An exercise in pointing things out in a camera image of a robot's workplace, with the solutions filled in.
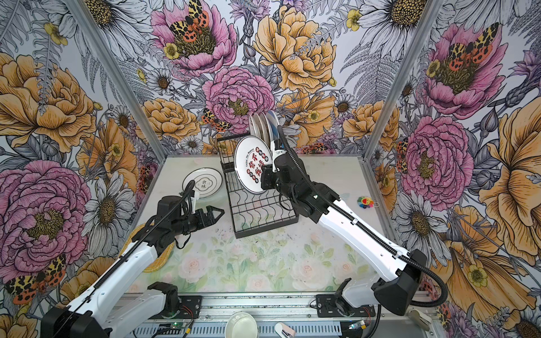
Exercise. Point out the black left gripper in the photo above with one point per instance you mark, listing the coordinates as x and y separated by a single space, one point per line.
203 222

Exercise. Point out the blue white striped plate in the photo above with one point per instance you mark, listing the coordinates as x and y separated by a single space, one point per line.
272 125

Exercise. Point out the white round bowl below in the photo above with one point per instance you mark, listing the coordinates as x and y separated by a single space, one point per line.
241 325

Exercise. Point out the black wire dish rack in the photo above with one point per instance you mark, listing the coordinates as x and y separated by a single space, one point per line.
251 213

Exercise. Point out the cream floral oval plate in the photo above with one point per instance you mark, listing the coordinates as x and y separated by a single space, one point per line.
260 128

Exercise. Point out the red character white plate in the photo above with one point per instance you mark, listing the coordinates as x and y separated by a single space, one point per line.
251 155

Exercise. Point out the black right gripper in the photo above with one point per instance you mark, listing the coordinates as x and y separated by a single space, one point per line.
268 172

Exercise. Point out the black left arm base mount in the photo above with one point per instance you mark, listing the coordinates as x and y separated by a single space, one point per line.
176 306

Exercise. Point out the rainbow sunflower plush toy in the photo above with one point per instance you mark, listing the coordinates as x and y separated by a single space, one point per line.
367 202

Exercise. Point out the grey clamp handle right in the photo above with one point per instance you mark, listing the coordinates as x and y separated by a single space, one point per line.
420 318

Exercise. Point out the white grey emblem plate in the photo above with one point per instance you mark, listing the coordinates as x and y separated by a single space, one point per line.
207 181

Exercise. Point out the small white pink object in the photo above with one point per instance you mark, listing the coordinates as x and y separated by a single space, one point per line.
284 331

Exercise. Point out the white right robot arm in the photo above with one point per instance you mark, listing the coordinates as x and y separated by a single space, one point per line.
404 278

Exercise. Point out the orange sunburst plate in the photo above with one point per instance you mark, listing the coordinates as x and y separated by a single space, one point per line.
254 131
267 125

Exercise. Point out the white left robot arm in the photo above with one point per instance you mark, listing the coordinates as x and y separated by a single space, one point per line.
92 314

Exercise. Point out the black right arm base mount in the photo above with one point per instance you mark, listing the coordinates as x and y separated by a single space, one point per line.
334 306

